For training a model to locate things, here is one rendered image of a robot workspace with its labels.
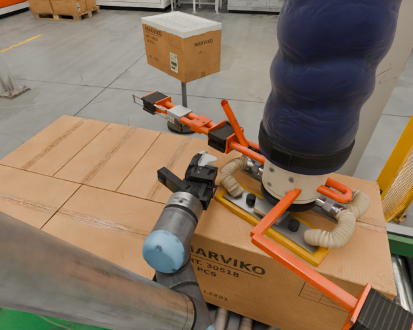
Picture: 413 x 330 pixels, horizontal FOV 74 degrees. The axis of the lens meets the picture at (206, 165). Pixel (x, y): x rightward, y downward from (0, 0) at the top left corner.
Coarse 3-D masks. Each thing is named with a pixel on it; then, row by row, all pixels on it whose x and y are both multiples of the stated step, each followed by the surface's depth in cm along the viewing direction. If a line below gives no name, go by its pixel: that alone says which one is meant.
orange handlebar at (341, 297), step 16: (192, 128) 95; (256, 144) 84; (256, 160) 81; (288, 192) 69; (320, 192) 71; (336, 192) 68; (352, 192) 69; (272, 224) 63; (256, 240) 58; (272, 256) 56; (288, 256) 55; (304, 272) 52; (320, 288) 51; (336, 288) 50; (352, 304) 48
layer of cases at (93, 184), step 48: (48, 144) 177; (96, 144) 177; (144, 144) 177; (192, 144) 177; (0, 192) 144; (48, 192) 144; (96, 192) 144; (144, 192) 144; (96, 240) 122; (144, 240) 122
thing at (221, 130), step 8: (224, 120) 92; (208, 128) 88; (216, 128) 90; (224, 128) 90; (232, 128) 90; (208, 136) 88; (216, 136) 85; (224, 136) 87; (232, 136) 85; (208, 144) 90; (216, 144) 88; (224, 144) 85; (240, 144) 91; (224, 152) 87
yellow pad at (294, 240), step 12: (228, 192) 85; (252, 192) 85; (228, 204) 82; (240, 204) 81; (252, 204) 80; (240, 216) 80; (252, 216) 78; (288, 216) 78; (276, 228) 74; (288, 228) 74; (300, 228) 74; (312, 228) 75; (276, 240) 74; (288, 240) 72; (300, 240) 71; (300, 252) 69; (312, 252) 69; (324, 252) 69; (312, 264) 68
